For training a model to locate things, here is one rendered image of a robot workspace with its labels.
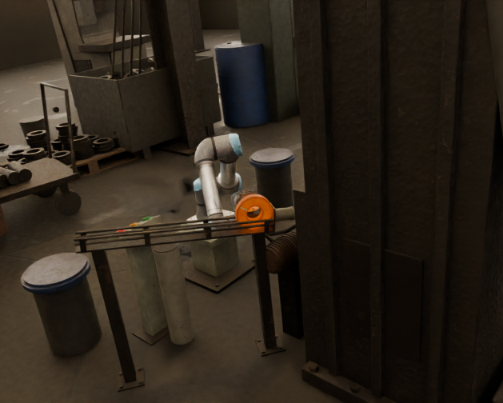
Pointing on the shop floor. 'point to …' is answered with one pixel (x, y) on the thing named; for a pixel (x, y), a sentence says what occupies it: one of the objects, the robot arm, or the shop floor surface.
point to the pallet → (85, 161)
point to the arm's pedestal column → (217, 265)
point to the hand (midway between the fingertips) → (253, 209)
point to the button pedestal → (147, 289)
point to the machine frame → (403, 203)
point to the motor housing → (287, 281)
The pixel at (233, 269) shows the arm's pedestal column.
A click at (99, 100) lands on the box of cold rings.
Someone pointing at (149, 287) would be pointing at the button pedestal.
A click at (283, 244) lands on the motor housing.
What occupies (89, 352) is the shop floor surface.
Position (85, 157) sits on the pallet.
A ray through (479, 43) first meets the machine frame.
